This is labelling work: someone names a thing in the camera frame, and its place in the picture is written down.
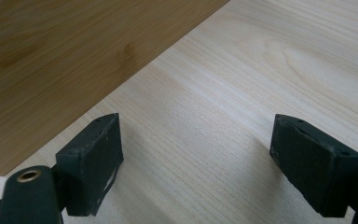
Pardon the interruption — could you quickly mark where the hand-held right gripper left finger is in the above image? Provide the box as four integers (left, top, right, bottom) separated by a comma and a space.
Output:
55, 112, 125, 217

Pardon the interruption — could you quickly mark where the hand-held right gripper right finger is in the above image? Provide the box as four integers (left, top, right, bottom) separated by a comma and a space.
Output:
268, 113, 358, 218

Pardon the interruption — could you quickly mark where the brown wooden board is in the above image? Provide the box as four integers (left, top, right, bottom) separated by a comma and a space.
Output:
0, 0, 231, 177

